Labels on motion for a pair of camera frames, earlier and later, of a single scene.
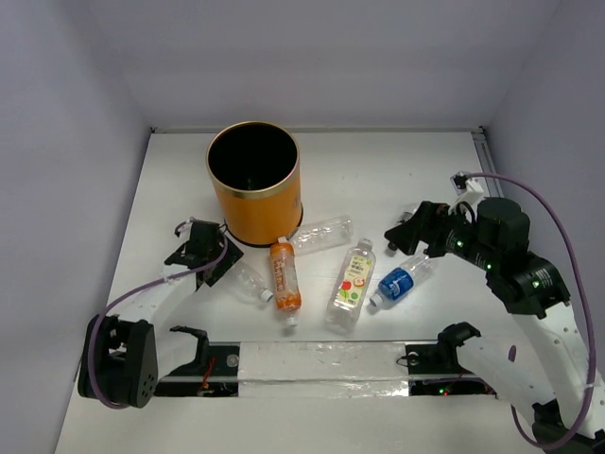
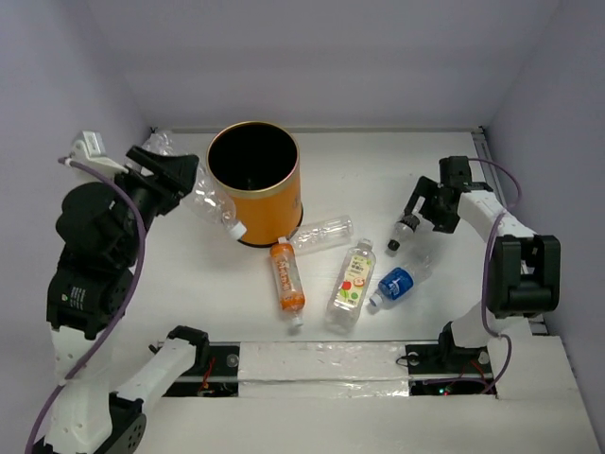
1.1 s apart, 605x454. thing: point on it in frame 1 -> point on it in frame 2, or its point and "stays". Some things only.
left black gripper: x=203 y=258 -> x=161 y=175
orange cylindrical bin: x=256 y=169 stays
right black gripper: x=426 y=225 -> x=445 y=223
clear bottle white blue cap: x=248 y=284 -> x=203 y=194
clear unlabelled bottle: x=316 y=235 stays
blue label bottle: x=396 y=284 stays
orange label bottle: x=288 y=298 stays
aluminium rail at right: x=494 y=186 stays
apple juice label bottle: x=353 y=274 stays
